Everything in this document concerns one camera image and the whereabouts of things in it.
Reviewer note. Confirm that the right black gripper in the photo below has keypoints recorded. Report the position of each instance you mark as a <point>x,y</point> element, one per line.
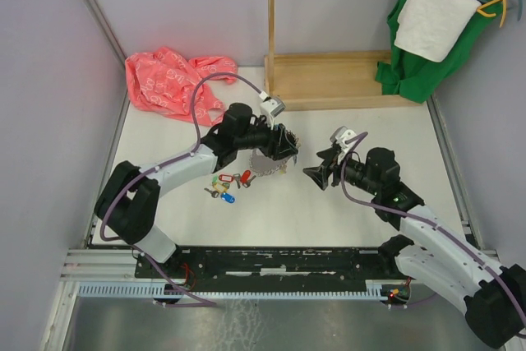
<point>320,173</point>

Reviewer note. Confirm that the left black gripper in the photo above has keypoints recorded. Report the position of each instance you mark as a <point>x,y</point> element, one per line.
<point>278,145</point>

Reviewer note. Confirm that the silver key holder blue handle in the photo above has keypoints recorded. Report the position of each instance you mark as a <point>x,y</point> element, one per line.
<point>267,166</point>

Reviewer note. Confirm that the red tag key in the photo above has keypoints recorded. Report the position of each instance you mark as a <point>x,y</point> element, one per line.
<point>244,179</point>

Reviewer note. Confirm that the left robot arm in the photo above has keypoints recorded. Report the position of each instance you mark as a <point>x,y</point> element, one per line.
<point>129,200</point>

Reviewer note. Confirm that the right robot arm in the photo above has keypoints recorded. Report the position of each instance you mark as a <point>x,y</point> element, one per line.
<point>490,296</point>

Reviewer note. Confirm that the yellow tag key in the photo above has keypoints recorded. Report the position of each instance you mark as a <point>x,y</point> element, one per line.
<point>221,187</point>

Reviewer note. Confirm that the pink patterned cloth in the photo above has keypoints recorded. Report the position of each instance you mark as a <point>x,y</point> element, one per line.
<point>163,81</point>

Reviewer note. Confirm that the green shirt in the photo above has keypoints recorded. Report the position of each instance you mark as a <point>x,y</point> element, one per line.
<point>415,78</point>

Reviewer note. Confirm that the white towel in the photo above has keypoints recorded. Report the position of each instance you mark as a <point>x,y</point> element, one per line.
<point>430,28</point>

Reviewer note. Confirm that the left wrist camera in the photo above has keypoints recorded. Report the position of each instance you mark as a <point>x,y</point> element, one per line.
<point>271,108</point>

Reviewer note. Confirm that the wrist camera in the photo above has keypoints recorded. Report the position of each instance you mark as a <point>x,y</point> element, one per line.
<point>343,137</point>
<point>271,108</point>

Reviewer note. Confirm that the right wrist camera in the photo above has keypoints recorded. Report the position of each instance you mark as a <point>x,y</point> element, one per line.
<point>343,137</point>

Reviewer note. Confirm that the wooden rack frame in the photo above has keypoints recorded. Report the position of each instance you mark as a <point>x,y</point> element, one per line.
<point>325,81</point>

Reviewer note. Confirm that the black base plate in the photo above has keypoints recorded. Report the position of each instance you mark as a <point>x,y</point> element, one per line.
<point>281,269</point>

